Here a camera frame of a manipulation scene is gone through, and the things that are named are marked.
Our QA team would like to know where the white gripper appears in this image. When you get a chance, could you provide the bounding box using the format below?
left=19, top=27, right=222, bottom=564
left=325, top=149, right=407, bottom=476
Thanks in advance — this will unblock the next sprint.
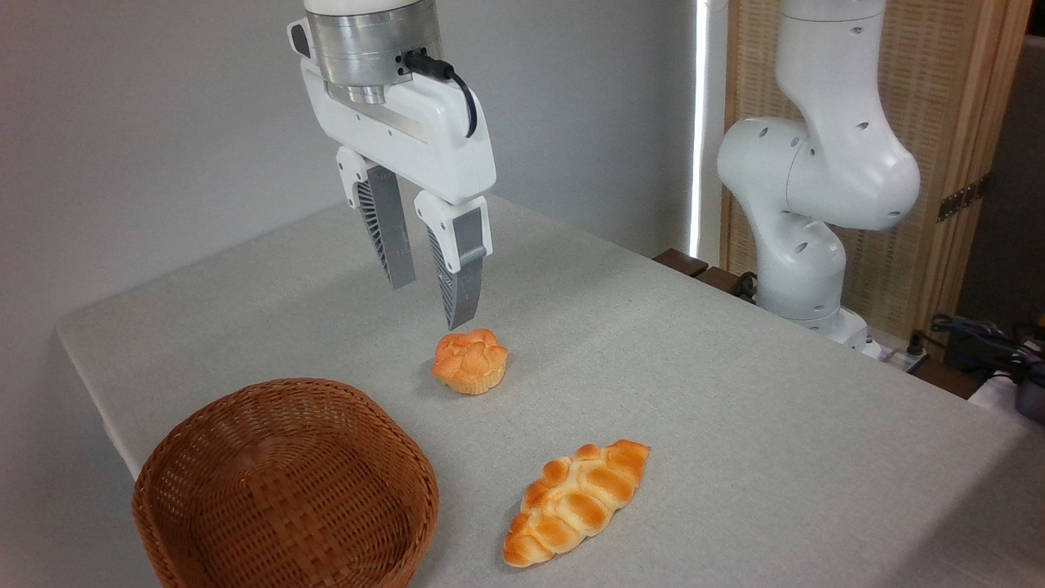
left=287, top=18, right=497, bottom=331

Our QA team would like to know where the round flower-shaped bread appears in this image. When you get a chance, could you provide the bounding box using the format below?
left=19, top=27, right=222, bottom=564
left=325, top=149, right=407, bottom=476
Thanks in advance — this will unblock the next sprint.
left=431, top=328, right=509, bottom=396

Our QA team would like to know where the brown wicker basket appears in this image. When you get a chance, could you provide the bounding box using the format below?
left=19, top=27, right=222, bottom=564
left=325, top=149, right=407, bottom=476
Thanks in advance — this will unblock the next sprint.
left=131, top=377, right=440, bottom=588

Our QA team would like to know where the long braided bread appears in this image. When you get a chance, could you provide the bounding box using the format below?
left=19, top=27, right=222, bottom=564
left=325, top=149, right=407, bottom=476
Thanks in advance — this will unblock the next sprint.
left=503, top=439, right=651, bottom=568

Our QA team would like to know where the dark brown wooden board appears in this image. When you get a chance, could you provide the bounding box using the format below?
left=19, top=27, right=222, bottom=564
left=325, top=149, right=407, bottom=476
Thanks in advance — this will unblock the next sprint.
left=652, top=248, right=709, bottom=278
left=913, top=359, right=982, bottom=400
left=694, top=266, right=757, bottom=301

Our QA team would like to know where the white power strip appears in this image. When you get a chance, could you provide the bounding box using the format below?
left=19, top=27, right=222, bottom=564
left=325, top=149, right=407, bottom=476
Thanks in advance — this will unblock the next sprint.
left=875, top=341, right=930, bottom=370

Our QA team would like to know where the wooden rattan folding screen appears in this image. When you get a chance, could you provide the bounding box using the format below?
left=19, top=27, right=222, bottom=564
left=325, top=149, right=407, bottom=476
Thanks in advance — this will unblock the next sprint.
left=723, top=0, right=1034, bottom=348

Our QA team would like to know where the dark grey device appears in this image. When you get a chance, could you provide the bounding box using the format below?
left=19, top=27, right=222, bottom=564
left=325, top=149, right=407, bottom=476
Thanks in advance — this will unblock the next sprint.
left=1015, top=366, right=1045, bottom=423

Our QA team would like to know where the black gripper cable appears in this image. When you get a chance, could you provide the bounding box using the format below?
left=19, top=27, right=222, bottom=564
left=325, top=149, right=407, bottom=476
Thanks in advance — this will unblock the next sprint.
left=403, top=51, right=479, bottom=139

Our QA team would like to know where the black cable bundle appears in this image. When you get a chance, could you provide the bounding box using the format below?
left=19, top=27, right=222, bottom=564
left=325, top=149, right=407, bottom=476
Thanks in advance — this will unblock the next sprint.
left=929, top=314, right=1045, bottom=386

